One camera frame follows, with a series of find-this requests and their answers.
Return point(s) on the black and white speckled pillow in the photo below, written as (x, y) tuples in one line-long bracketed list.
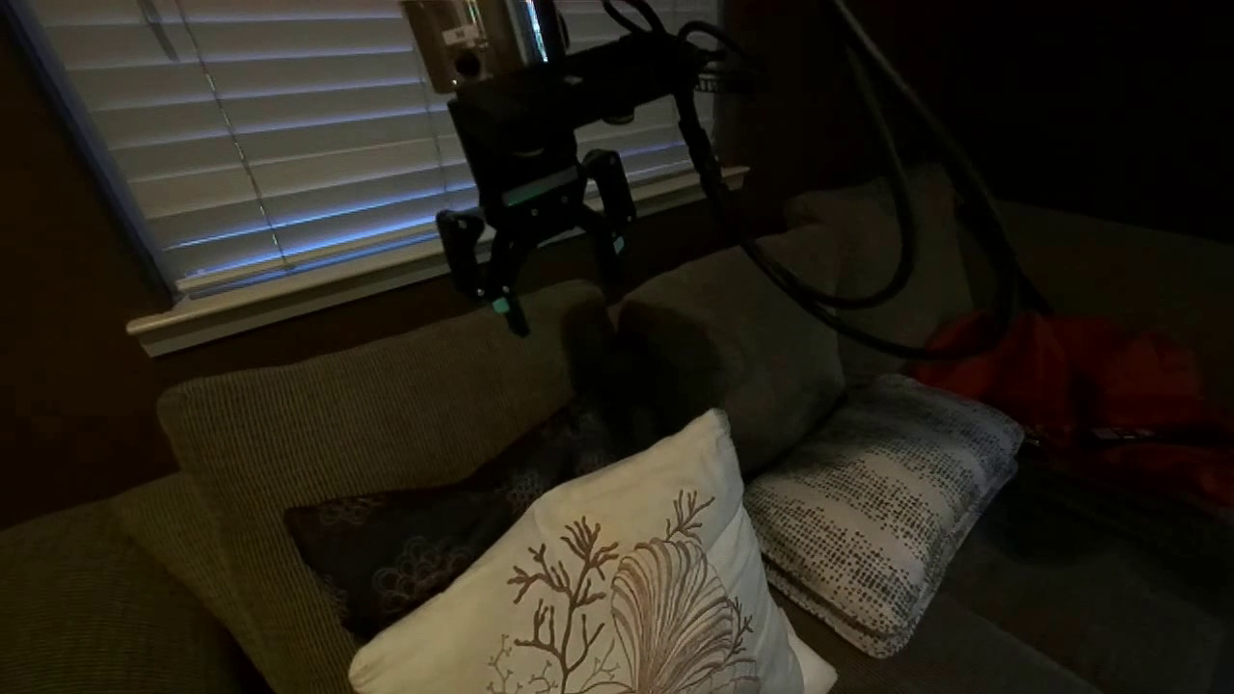
[(888, 502)]

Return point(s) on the olive green sofa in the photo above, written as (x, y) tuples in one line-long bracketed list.
[(320, 411)]

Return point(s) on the red blanket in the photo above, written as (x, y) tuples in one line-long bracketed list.
[(1104, 388)]

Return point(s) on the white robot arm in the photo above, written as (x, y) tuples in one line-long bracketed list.
[(484, 31)]

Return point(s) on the white window blinds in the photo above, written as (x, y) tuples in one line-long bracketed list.
[(283, 127)]

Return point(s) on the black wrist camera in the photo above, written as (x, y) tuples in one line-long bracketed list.
[(643, 71)]

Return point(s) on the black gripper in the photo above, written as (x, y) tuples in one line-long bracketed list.
[(527, 140)]

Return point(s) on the dark brown patterned pillow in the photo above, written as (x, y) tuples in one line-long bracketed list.
[(437, 542)]

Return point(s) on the white pillow with coral print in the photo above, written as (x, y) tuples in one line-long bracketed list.
[(619, 578)]

